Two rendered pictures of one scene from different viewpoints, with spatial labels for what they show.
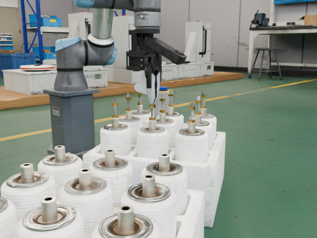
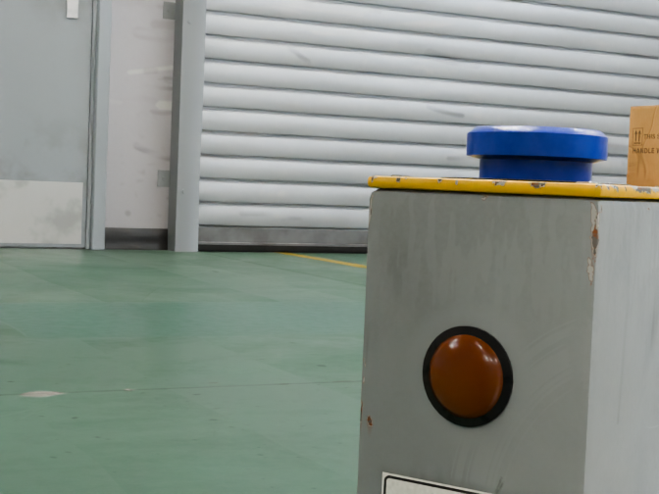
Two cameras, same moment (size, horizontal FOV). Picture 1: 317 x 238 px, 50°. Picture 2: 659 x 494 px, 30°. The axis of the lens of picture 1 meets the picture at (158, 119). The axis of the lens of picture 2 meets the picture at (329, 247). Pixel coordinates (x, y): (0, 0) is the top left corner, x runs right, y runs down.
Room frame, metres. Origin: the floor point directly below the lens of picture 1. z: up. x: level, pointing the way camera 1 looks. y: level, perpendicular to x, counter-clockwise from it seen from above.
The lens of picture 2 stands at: (1.33, 0.34, 0.31)
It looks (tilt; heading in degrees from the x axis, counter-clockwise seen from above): 3 degrees down; 290
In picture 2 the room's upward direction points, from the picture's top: 2 degrees clockwise
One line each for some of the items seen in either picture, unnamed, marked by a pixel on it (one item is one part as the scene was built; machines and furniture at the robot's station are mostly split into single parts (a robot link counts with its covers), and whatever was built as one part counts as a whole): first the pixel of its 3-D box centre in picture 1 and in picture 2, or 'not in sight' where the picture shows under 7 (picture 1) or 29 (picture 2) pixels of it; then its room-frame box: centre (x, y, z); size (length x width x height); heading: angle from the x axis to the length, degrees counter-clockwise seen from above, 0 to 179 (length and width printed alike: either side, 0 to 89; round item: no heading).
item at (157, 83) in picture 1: (149, 87); not in sight; (1.01, 0.03, 0.38); 0.06 x 0.03 x 0.09; 68
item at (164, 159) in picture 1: (164, 162); not in sight; (0.66, -0.01, 0.26); 0.02 x 0.02 x 0.03
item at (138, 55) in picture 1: (145, 50); not in sight; (0.99, 0.04, 0.48); 0.09 x 0.08 x 0.12; 68
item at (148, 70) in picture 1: (149, 72); not in sight; (0.96, 0.02, 0.42); 0.05 x 0.02 x 0.09; 158
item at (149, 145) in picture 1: (152, 158); not in sight; (0.98, 0.02, 0.16); 0.10 x 0.10 x 0.18
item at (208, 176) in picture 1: (162, 167); not in sight; (1.10, -0.01, 0.09); 0.39 x 0.39 x 0.18; 75
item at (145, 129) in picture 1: (152, 129); not in sight; (0.98, 0.02, 0.25); 0.08 x 0.08 x 0.01
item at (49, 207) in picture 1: (49, 209); not in sight; (0.46, 0.16, 0.26); 0.02 x 0.02 x 0.03
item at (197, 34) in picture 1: (162, 48); not in sight; (4.40, -0.05, 0.45); 1.51 x 0.57 x 0.74; 136
